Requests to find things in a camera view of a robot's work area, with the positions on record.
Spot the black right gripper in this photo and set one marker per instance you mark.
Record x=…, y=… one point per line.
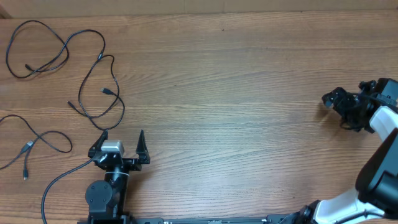
x=345, y=97

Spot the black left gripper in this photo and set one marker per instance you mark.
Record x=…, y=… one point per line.
x=134, y=164

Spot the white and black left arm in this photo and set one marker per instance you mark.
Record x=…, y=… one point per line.
x=106, y=198

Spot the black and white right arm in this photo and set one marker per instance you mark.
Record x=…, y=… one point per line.
x=374, y=196

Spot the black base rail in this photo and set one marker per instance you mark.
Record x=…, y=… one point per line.
x=269, y=219

